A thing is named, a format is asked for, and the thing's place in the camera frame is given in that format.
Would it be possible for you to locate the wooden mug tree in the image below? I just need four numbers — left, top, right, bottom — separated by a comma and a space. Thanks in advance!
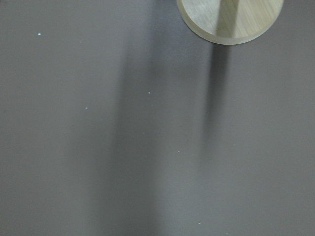
177, 0, 284, 45

